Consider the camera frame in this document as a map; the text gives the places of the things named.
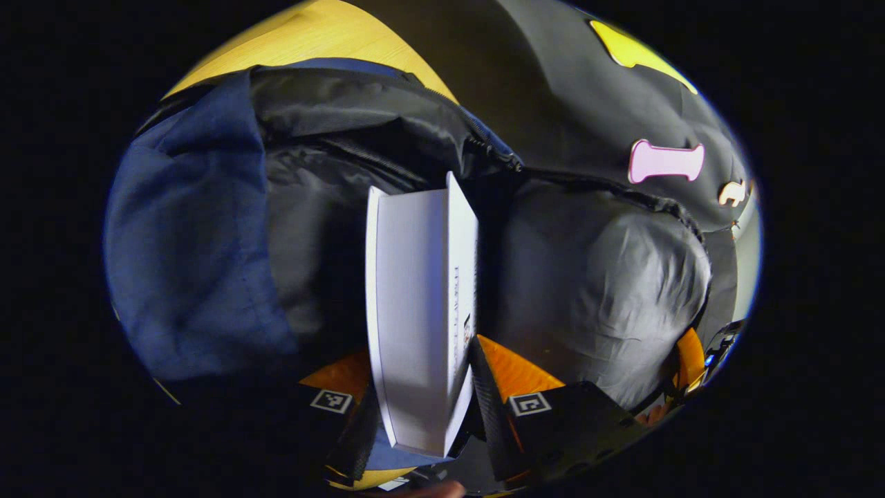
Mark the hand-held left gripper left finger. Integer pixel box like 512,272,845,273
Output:
221,349,382,485

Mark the white paperback book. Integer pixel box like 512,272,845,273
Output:
364,172,479,459

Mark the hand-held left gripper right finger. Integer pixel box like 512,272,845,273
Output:
470,334,651,483

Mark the blue schoolbag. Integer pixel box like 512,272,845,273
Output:
104,57,716,416

